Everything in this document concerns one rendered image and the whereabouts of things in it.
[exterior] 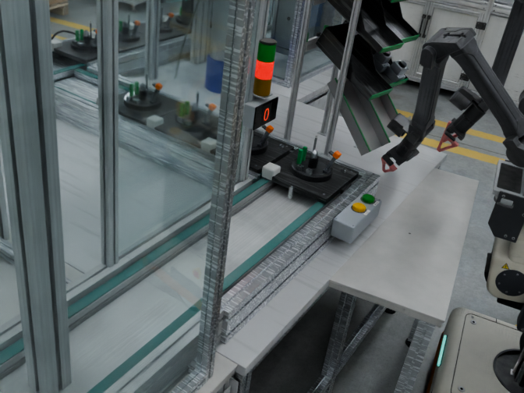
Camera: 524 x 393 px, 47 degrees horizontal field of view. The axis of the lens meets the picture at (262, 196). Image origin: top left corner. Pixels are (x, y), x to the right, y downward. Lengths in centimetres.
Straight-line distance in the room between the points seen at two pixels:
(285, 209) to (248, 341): 54
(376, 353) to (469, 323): 43
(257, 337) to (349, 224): 47
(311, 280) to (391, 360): 117
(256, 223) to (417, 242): 53
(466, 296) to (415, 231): 133
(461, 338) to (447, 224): 64
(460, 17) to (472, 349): 376
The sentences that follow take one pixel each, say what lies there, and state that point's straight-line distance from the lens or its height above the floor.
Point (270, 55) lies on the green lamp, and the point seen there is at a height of 138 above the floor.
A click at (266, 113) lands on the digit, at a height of 121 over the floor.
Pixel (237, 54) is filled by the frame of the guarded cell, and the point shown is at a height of 161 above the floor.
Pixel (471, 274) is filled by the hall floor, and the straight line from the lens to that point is 349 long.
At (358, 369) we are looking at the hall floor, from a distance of 271.
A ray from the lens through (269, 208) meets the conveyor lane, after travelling 187.
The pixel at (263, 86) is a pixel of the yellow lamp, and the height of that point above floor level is 129.
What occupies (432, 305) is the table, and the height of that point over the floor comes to 86.
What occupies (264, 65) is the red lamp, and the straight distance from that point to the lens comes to 172.
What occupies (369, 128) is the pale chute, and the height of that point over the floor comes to 104.
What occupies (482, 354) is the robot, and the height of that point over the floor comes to 28.
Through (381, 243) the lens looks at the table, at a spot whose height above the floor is 86.
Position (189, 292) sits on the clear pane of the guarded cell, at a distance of 115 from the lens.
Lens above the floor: 191
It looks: 31 degrees down
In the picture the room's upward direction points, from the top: 8 degrees clockwise
